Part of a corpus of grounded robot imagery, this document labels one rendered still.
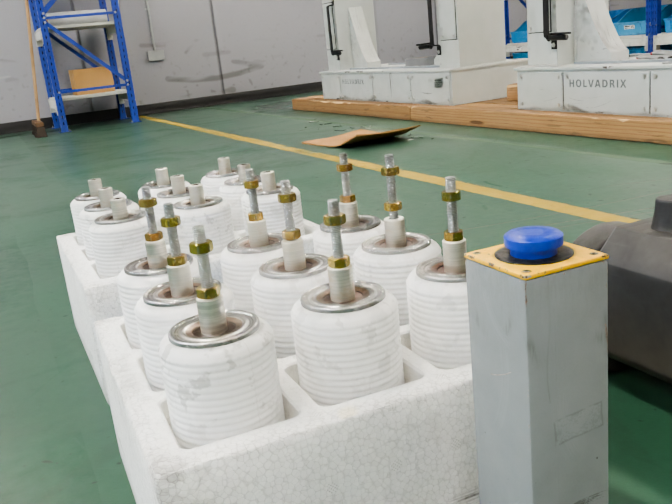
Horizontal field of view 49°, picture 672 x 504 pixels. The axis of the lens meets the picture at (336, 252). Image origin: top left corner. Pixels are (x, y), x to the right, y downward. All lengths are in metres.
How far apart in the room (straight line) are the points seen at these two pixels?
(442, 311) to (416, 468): 0.14
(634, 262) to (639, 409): 0.19
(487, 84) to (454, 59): 0.22
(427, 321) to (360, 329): 0.09
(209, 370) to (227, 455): 0.07
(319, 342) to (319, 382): 0.04
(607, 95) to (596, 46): 0.33
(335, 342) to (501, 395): 0.15
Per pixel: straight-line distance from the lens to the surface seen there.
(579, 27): 3.47
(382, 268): 0.77
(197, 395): 0.60
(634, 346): 0.97
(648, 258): 0.93
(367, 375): 0.64
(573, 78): 3.27
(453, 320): 0.68
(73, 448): 1.05
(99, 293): 1.09
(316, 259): 0.78
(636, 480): 0.87
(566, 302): 0.52
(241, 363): 0.59
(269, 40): 7.36
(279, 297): 0.73
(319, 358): 0.64
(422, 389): 0.64
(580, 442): 0.57
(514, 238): 0.52
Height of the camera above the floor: 0.47
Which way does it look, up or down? 16 degrees down
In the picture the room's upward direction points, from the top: 6 degrees counter-clockwise
